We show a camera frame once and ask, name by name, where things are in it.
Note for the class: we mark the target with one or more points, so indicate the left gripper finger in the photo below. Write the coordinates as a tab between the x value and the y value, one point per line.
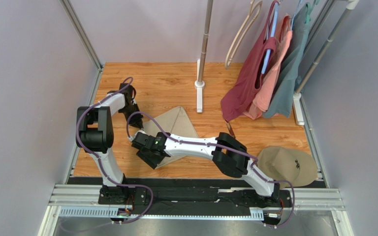
135	124
140	124

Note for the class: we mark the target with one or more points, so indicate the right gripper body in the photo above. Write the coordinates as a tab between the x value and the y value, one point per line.
147	154

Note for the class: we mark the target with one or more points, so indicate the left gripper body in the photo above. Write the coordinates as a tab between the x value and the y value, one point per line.
129	110

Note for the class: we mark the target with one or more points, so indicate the beige cloth napkin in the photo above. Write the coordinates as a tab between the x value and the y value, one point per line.
174	121

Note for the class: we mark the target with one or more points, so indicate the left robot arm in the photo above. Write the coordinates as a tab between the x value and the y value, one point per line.
95	134

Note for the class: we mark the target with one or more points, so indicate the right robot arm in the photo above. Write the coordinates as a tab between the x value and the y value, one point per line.
228	154

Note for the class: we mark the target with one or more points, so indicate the maroon tank top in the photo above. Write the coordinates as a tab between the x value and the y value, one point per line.
249	80

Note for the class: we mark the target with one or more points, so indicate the beige baseball cap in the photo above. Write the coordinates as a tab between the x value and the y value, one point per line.
295	166

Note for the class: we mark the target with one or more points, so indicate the teal shirt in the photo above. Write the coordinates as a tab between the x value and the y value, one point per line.
282	100

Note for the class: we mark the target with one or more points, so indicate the left rack pole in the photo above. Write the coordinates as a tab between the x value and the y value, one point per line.
202	59

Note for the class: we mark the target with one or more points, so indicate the rack pole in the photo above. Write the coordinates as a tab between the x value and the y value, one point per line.
351	4
202	59

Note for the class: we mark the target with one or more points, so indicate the right white rack foot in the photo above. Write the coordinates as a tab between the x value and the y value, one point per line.
298	111

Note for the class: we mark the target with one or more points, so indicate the beige wooden hanger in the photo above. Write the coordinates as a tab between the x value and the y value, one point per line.
252	15

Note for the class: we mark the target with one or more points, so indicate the pink shirt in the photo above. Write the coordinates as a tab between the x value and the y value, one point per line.
261	102

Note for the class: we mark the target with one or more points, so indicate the blue hanger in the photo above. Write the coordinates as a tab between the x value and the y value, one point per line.
270	33

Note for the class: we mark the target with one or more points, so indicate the right rack pole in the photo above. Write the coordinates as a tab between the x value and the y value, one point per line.
351	4

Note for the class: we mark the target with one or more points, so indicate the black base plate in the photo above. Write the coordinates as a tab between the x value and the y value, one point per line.
200	197

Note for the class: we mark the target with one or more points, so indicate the aluminium frame rail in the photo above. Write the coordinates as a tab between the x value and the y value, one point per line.
75	210

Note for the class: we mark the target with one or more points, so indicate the left aluminium corner post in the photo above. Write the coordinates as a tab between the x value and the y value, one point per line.
70	11

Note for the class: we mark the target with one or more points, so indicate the aluminium corner post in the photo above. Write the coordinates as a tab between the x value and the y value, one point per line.
70	11
315	29

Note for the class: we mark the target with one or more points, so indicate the right aluminium corner post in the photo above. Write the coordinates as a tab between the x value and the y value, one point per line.
315	29

